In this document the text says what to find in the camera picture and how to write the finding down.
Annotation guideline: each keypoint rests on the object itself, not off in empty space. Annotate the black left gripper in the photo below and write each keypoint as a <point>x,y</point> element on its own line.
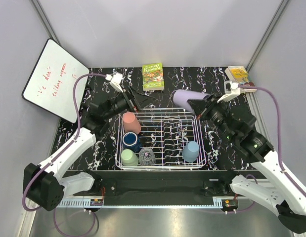
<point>132,104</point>

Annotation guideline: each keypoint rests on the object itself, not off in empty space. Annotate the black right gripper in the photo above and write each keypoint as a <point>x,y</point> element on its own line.
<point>204,106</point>

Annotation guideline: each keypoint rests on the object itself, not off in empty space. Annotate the lilac plastic cup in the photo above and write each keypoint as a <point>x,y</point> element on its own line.
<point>181,98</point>

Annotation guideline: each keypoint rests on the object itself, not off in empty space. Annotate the pink plastic cup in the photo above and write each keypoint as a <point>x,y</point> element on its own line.
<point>131,123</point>

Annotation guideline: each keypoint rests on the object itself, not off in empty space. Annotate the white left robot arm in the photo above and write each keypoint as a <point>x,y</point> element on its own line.
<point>45,183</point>

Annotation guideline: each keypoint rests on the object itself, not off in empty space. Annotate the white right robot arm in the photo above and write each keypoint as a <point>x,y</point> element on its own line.
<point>288,201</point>

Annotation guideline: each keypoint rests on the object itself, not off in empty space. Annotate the green paperback book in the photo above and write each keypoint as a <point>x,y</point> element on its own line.
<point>153,77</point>

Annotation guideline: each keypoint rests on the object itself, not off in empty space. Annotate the dark blue ceramic mug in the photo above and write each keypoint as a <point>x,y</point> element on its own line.
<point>131,141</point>

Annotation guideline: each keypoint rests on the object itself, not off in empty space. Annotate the light blue plastic cup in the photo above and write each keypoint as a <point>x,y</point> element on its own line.
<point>191,151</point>

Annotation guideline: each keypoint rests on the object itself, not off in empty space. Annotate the yellow paperback book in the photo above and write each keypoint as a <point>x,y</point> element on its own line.
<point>238,74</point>

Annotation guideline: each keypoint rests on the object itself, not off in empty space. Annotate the clear glass cup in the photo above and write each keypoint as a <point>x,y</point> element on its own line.
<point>146,157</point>

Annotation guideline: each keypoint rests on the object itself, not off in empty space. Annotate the light green plastic cup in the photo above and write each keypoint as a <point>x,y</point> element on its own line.
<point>129,158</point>

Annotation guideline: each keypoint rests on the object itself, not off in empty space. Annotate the white whiteboard with red writing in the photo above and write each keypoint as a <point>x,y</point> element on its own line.
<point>50,85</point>

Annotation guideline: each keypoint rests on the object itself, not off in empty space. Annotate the right orange connector board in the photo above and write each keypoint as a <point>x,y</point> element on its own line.
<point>230,203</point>

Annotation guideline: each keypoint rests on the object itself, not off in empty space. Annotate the orange connector board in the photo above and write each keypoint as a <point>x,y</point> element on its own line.
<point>96,202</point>
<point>230,203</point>

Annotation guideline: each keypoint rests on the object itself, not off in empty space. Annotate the left orange connector board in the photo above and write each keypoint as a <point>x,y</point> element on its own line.
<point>96,202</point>

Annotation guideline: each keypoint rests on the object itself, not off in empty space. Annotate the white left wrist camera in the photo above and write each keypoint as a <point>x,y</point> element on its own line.
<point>115,81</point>

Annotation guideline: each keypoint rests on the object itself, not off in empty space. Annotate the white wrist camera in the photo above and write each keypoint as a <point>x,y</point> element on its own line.
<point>231,91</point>
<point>115,81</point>

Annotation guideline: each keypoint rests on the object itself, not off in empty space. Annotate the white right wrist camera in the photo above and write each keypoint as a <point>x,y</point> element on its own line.
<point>231,91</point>

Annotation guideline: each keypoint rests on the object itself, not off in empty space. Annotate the white wire dish rack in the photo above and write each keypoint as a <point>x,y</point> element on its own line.
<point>166,131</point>

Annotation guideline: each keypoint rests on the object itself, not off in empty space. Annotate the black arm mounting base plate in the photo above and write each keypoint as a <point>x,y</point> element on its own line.
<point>159,188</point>

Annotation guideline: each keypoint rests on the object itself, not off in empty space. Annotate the slotted cable duct rail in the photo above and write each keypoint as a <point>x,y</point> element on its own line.
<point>76,203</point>

